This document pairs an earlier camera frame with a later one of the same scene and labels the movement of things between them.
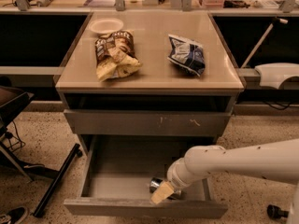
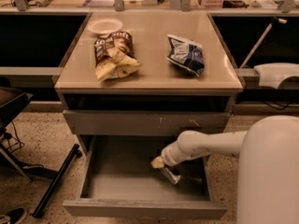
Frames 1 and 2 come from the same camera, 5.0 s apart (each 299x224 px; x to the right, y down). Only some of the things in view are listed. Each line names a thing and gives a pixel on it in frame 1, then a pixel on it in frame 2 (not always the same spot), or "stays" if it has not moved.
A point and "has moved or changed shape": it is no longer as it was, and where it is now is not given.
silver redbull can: x=155 y=183 has moved or changed shape
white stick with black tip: x=277 y=19 stays
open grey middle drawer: x=119 y=169 stays
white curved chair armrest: x=272 y=75 stays
